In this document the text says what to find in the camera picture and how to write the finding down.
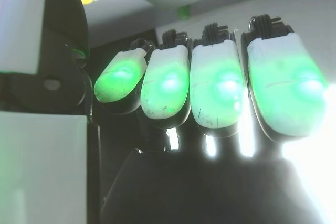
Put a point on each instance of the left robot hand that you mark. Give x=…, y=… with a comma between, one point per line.
x=183, y=187

